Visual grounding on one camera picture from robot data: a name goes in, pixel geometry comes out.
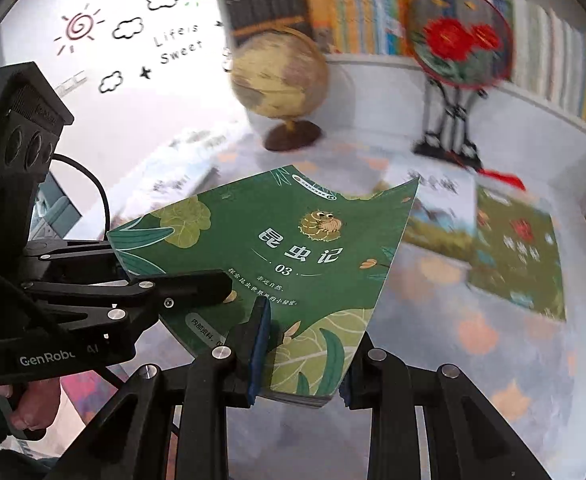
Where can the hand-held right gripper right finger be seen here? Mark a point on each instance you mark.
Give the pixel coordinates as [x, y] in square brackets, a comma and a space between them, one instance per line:
[363, 380]

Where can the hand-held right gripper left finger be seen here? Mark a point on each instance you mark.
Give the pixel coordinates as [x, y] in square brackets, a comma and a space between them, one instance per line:
[260, 345]

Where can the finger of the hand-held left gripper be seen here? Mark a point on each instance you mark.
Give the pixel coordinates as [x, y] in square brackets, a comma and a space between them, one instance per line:
[193, 290]
[63, 250]

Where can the green insect cover book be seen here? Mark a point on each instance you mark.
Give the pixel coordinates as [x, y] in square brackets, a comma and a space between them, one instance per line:
[283, 240]

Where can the stack of paperbacks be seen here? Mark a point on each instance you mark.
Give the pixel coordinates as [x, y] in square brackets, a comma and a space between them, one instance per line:
[178, 165]

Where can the person's left hand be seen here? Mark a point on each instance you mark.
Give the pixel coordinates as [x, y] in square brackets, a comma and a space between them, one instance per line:
[48, 392]

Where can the red floral cloth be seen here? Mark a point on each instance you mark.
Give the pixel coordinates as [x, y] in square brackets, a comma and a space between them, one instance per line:
[85, 390]

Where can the white and meadow cover book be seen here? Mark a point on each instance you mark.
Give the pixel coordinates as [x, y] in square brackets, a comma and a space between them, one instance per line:
[438, 220]

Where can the green book with red flower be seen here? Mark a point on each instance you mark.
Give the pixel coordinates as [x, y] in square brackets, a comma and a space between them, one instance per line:
[518, 270]

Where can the yellow globe on wooden base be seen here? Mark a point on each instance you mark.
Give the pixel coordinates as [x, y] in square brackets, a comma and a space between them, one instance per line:
[273, 80]

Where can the red tassel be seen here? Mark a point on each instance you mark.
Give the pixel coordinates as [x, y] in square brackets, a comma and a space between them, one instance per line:
[503, 178]

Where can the row of black hardcover volumes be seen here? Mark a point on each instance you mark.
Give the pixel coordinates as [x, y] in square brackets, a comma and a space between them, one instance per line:
[268, 5]

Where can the row of orange yellow spines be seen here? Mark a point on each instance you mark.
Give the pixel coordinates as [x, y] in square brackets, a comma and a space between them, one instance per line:
[358, 10]

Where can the white bookshelf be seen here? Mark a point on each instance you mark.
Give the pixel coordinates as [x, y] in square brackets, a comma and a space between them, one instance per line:
[543, 100]

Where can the red flower fan ornament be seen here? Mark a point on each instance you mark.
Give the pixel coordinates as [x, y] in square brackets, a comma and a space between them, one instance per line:
[453, 40]

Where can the row of pale spines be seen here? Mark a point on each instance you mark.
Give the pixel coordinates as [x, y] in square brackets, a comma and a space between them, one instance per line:
[563, 60]

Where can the white light switch panel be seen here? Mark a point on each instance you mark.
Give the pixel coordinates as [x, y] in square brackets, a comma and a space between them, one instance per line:
[73, 84]

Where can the red sun wall decal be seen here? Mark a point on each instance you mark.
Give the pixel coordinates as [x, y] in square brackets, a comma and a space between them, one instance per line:
[79, 27]

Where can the black star wall decal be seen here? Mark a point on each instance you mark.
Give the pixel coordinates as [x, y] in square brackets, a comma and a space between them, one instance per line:
[146, 73]

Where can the black lettering wall decal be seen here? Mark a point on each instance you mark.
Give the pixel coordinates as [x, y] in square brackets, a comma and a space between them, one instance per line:
[178, 45]

